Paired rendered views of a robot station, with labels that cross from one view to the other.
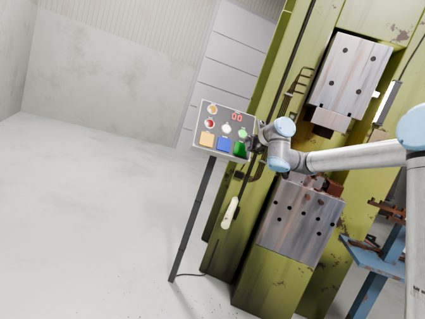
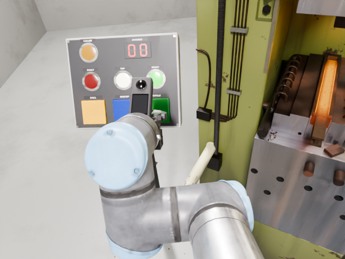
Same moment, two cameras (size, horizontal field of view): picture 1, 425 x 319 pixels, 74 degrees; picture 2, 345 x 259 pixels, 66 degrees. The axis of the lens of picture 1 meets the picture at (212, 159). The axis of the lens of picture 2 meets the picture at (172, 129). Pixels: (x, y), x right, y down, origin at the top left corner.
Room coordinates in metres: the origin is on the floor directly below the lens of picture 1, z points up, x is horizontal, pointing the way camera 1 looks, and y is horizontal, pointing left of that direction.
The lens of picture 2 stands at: (0.96, -0.43, 1.49)
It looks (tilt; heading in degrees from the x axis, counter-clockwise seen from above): 41 degrees down; 24
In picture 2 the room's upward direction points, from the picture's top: 6 degrees counter-clockwise
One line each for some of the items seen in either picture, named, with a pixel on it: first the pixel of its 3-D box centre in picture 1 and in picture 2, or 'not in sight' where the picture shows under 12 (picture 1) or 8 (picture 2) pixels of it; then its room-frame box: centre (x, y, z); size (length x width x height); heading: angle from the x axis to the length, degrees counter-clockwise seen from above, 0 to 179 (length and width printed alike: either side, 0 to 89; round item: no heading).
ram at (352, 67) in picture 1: (347, 83); not in sight; (1.84, -0.63, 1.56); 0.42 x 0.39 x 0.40; 172
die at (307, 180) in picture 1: (302, 170); (316, 90); (1.85, -0.59, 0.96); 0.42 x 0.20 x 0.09; 172
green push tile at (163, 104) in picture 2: (240, 149); (157, 110); (1.54, -0.13, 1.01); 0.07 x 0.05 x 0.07; 107
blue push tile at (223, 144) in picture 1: (223, 144); (126, 111); (1.52, -0.03, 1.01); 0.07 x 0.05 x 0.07; 107
